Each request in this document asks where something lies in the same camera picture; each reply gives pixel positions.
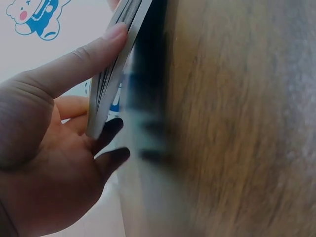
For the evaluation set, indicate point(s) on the person's left hand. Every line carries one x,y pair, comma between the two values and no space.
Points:
44,158

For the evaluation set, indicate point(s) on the deck of playing cards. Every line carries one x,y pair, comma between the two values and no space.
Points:
116,66

